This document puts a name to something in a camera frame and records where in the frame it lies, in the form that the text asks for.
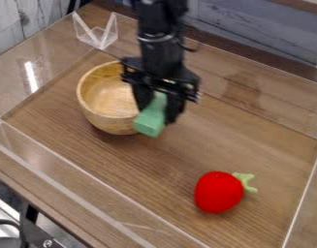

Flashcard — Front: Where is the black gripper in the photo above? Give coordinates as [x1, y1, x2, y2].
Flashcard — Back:
[120, 34, 199, 124]

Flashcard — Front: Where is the green rectangular block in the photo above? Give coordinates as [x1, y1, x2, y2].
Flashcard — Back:
[134, 93, 167, 138]

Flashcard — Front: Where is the brown wooden bowl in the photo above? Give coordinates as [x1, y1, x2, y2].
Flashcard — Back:
[76, 61, 139, 136]

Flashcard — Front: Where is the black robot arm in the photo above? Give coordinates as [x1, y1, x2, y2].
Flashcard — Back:
[120, 0, 200, 124]

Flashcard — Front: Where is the red plush strawberry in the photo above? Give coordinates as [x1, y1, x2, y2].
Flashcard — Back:
[194, 170, 258, 213]

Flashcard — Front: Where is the clear acrylic corner bracket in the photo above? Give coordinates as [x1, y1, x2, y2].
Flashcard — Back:
[71, 12, 117, 50]

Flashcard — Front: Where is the clear acrylic tray wall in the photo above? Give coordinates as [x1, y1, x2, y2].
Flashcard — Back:
[0, 119, 208, 248]

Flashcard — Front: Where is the black table leg bracket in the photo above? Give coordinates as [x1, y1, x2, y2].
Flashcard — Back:
[20, 203, 65, 248]

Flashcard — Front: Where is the black cable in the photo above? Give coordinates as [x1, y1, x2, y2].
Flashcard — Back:
[0, 220, 20, 231]

